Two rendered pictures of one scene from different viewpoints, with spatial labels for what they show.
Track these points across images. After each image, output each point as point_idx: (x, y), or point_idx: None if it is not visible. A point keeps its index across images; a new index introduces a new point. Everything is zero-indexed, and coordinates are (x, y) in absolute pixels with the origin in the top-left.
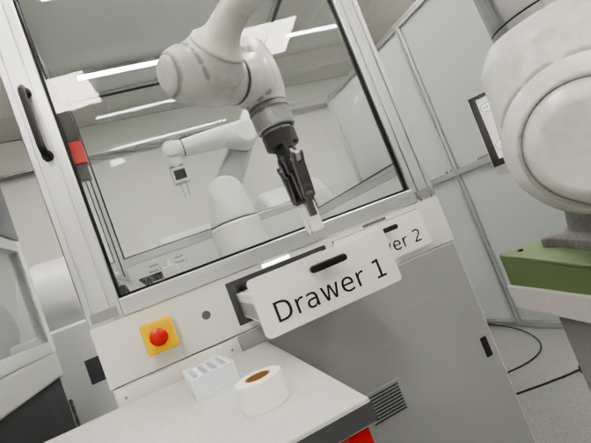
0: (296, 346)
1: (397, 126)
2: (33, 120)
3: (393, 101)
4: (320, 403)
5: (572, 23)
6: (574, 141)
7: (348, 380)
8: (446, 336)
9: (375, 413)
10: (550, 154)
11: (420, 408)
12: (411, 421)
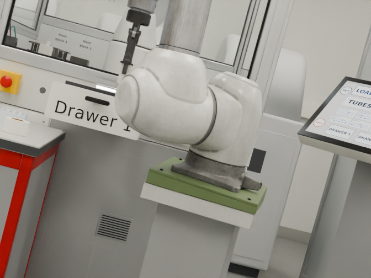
0: (83, 150)
1: (268, 58)
2: None
3: (279, 38)
4: (26, 140)
5: (154, 59)
6: (121, 95)
7: (100, 194)
8: None
9: (37, 154)
10: (117, 95)
11: (134, 249)
12: (122, 251)
